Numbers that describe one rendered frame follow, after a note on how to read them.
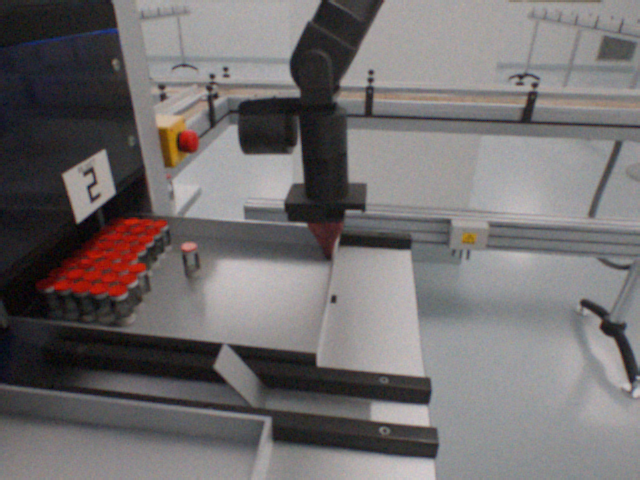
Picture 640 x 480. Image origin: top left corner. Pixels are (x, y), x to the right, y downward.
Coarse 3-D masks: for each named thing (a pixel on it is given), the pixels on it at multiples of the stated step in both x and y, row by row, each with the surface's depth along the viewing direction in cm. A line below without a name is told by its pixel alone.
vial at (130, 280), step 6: (126, 276) 52; (132, 276) 52; (120, 282) 50; (126, 282) 50; (132, 282) 51; (132, 288) 51; (138, 288) 52; (132, 294) 51; (138, 294) 52; (132, 300) 52; (138, 300) 52; (138, 306) 52
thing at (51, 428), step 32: (0, 416) 40; (32, 416) 40; (64, 416) 39; (96, 416) 39; (128, 416) 38; (160, 416) 37; (192, 416) 37; (224, 416) 36; (256, 416) 36; (0, 448) 37; (32, 448) 37; (64, 448) 37; (96, 448) 37; (128, 448) 37; (160, 448) 37; (192, 448) 37; (224, 448) 37; (256, 448) 37
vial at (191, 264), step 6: (186, 252) 57; (192, 252) 57; (186, 258) 57; (192, 258) 57; (198, 258) 58; (186, 264) 58; (192, 264) 58; (198, 264) 58; (186, 270) 58; (192, 270) 58; (198, 270) 59; (186, 276) 59; (192, 276) 59; (198, 276) 59
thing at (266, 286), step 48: (192, 240) 68; (240, 240) 68; (288, 240) 67; (192, 288) 57; (240, 288) 57; (288, 288) 57; (48, 336) 47; (96, 336) 46; (144, 336) 45; (192, 336) 49; (240, 336) 49; (288, 336) 49
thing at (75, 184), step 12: (96, 156) 52; (84, 168) 50; (96, 168) 53; (108, 168) 55; (72, 180) 48; (84, 180) 50; (108, 180) 55; (72, 192) 49; (84, 192) 51; (96, 192) 53; (108, 192) 55; (72, 204) 49; (84, 204) 51; (96, 204) 53; (84, 216) 51
